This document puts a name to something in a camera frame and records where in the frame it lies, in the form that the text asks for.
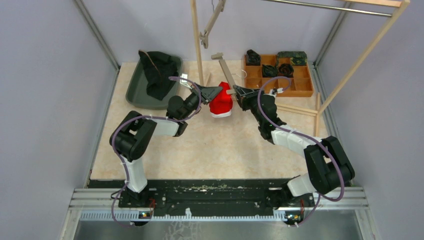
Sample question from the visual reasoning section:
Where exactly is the dark folded sock middle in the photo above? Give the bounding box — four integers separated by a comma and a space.
261, 64, 278, 78

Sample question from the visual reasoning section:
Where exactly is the camouflage folded cloth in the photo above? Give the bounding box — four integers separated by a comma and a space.
276, 51, 308, 66

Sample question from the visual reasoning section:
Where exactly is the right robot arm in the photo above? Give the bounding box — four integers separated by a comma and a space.
233, 85, 355, 206

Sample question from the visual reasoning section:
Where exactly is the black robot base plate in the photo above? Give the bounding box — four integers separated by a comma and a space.
87, 178, 316, 218

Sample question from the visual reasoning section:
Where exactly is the beige clip hanger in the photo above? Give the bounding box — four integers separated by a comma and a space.
199, 0, 226, 49
211, 52, 239, 100

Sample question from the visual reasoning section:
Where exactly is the wooden clothes rack frame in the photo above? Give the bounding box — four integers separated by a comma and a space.
189, 0, 412, 138

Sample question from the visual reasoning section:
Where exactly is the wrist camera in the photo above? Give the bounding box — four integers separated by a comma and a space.
268, 87, 285, 97
179, 73, 190, 85

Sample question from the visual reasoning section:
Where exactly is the grey plastic bin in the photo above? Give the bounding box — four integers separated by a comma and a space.
125, 50, 183, 110

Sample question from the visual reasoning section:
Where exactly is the dark folded sock top-left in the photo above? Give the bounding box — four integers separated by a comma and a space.
245, 49, 261, 66

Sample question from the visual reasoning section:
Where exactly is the wooden compartment tray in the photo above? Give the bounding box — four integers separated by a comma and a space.
241, 54, 314, 98

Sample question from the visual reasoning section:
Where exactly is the red underwear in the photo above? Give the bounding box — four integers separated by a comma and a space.
209, 81, 233, 118

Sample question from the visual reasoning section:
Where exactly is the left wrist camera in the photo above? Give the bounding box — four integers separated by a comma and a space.
179, 73, 190, 85

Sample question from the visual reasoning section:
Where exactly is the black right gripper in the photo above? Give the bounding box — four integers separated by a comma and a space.
232, 87, 265, 125

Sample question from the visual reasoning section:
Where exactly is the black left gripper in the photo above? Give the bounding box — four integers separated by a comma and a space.
180, 82, 223, 120

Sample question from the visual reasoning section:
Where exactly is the aluminium front rail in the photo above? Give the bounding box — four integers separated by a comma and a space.
69, 187, 369, 222

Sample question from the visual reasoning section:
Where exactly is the black striped garment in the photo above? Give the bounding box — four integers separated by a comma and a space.
138, 50, 182, 101

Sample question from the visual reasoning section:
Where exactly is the dark rolled sock right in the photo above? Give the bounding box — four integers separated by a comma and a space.
278, 63, 294, 78

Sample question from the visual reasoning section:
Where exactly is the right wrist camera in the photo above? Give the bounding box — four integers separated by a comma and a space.
268, 87, 285, 97

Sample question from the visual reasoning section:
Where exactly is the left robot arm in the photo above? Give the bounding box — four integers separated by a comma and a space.
109, 85, 225, 207

